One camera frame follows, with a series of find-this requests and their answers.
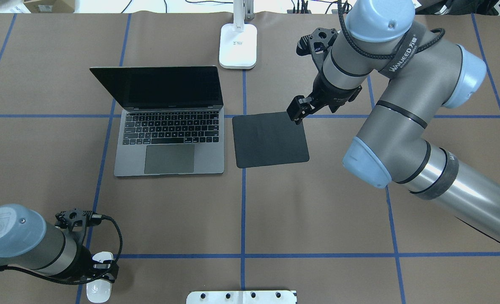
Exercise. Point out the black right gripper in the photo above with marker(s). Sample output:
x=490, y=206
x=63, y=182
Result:
x=328, y=96

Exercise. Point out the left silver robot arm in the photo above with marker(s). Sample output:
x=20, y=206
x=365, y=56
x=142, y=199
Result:
x=52, y=252

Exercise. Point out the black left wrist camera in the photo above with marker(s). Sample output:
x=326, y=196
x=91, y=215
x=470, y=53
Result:
x=71, y=219

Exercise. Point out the grey laptop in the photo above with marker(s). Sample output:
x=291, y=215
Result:
x=172, y=119

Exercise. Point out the black mouse pad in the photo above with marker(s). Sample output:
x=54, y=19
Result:
x=268, y=139

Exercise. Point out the white desk lamp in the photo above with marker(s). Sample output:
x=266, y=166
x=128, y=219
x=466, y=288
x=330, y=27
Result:
x=238, y=40

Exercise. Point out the cardboard box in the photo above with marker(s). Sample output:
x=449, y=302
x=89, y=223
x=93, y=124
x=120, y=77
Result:
x=50, y=6

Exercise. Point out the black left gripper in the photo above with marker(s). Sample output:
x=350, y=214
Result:
x=84, y=265

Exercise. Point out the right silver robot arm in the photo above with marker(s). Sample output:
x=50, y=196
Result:
x=425, y=72

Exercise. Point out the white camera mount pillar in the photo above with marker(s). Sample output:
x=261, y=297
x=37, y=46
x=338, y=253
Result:
x=243, y=297

